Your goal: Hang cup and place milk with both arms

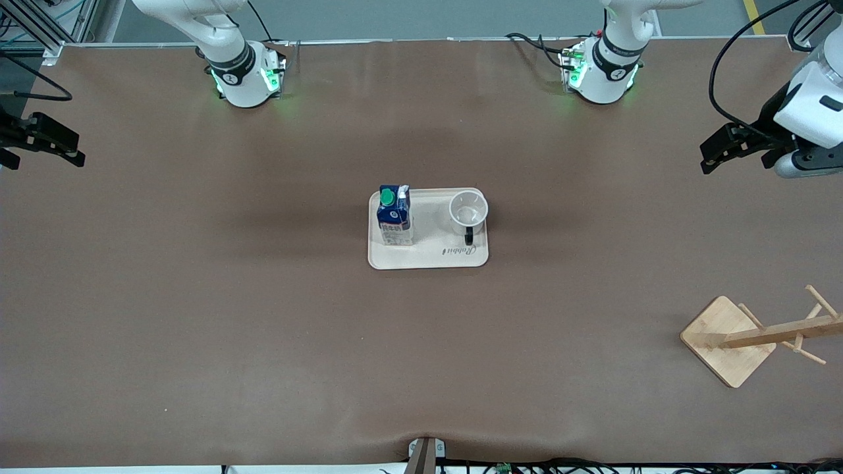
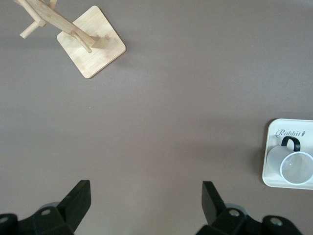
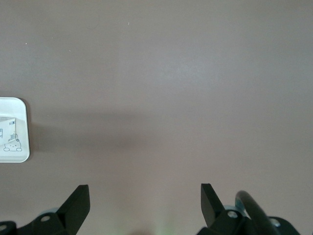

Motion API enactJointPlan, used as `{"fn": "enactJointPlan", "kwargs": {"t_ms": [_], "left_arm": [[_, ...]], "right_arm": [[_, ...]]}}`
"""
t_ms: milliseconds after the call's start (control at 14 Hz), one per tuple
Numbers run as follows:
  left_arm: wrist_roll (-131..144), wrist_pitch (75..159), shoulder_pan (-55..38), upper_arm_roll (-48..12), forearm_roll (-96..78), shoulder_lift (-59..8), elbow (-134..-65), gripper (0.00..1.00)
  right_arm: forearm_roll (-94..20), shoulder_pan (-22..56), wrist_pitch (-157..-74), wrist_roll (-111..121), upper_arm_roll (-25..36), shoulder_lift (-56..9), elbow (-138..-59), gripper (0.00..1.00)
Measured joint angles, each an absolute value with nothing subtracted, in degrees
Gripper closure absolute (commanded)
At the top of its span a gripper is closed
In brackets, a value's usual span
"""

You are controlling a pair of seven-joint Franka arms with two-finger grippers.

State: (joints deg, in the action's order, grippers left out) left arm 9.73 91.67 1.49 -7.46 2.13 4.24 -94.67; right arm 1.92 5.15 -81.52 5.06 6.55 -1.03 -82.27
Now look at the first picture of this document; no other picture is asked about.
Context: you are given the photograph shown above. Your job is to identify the white cup black handle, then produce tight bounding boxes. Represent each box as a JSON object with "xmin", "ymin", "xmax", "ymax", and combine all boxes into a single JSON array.
[{"xmin": 449, "ymin": 190, "xmax": 489, "ymax": 246}]

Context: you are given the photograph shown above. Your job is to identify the blue milk carton green cap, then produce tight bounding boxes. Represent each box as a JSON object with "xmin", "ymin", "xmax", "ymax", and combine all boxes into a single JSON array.
[{"xmin": 376, "ymin": 184, "xmax": 414, "ymax": 247}]

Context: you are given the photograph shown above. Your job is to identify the wooden cup rack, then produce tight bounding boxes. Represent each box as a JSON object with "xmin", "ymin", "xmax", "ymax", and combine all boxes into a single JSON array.
[{"xmin": 680, "ymin": 284, "xmax": 843, "ymax": 389}]

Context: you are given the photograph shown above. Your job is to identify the beige plastic tray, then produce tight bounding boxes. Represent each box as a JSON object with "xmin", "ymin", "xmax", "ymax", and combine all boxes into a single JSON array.
[{"xmin": 367, "ymin": 188, "xmax": 489, "ymax": 271}]

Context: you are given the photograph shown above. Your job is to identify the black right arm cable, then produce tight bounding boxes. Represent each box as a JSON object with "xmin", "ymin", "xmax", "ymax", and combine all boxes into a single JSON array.
[{"xmin": 0, "ymin": 51, "xmax": 73, "ymax": 103}]

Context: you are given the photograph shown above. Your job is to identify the aluminium frame with black struts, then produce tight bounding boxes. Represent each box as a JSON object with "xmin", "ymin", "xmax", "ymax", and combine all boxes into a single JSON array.
[{"xmin": 0, "ymin": 0, "xmax": 101, "ymax": 66}]

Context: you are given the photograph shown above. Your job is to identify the black left base cable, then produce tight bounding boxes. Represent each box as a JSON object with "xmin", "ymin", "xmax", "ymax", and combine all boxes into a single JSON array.
[{"xmin": 506, "ymin": 32, "xmax": 568, "ymax": 70}]

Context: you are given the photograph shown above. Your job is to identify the black base cable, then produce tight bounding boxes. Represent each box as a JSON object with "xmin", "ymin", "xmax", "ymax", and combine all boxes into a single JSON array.
[
  {"xmin": 506, "ymin": 32, "xmax": 568, "ymax": 70},
  {"xmin": 247, "ymin": 0, "xmax": 276, "ymax": 44}
]

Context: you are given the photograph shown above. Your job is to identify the black right base cable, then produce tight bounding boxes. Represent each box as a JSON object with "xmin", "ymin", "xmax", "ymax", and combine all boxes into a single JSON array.
[{"xmin": 247, "ymin": 0, "xmax": 276, "ymax": 44}]

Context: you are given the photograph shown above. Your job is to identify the black cables along table edge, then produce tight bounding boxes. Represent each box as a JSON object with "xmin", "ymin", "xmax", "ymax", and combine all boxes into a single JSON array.
[{"xmin": 379, "ymin": 457, "xmax": 843, "ymax": 474}]

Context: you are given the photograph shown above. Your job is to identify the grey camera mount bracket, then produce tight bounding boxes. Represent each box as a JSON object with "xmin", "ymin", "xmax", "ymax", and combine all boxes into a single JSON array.
[{"xmin": 403, "ymin": 436, "xmax": 447, "ymax": 474}]

